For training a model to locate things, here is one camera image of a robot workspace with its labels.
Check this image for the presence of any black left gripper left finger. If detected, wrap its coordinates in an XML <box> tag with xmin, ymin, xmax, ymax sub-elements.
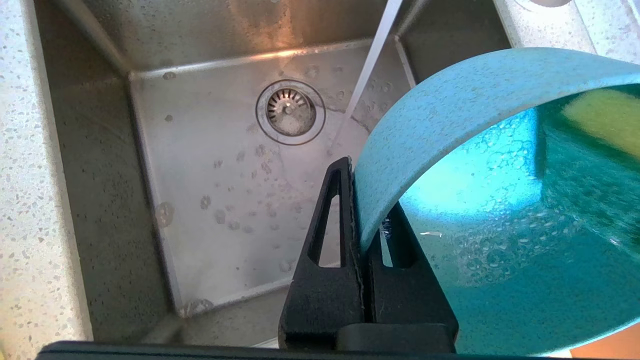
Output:
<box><xmin>278</xmin><ymin>156</ymin><xmax>368</xmax><ymax>349</ymax></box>

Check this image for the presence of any round metal sink drain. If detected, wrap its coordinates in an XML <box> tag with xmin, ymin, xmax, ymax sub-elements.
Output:
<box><xmin>255</xmin><ymin>79</ymin><xmax>327</xmax><ymax>147</ymax></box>

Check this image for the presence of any running tap water stream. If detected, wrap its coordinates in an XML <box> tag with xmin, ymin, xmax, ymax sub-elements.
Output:
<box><xmin>344</xmin><ymin>0</ymin><xmax>404</xmax><ymax>123</ymax></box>

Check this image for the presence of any blue plastic bowl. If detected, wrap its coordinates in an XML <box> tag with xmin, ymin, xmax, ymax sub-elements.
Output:
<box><xmin>352</xmin><ymin>47</ymin><xmax>640</xmax><ymax>357</ymax></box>

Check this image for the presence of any stainless steel sink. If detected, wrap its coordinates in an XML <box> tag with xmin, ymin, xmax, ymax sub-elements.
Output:
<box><xmin>32</xmin><ymin>0</ymin><xmax>513</xmax><ymax>348</ymax></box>

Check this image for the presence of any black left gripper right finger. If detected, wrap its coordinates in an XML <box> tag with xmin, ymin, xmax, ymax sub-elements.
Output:
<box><xmin>364</xmin><ymin>202</ymin><xmax>458</xmax><ymax>353</ymax></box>

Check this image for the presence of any yellow green sponge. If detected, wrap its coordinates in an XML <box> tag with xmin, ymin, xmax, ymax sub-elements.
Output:
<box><xmin>561</xmin><ymin>89</ymin><xmax>640</xmax><ymax>161</ymax></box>

